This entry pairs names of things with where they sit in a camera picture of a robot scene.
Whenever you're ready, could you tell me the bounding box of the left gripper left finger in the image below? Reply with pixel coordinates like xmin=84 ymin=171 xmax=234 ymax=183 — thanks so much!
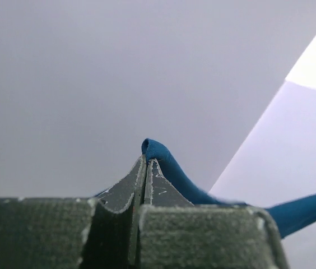
xmin=0 ymin=156 xmax=146 ymax=268

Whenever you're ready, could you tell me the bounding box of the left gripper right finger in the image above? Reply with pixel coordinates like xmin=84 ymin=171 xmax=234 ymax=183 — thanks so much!
xmin=140 ymin=160 xmax=289 ymax=269

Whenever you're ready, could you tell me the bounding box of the blue t-shirt with print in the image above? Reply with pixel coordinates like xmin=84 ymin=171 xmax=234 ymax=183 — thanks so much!
xmin=93 ymin=137 xmax=316 ymax=239

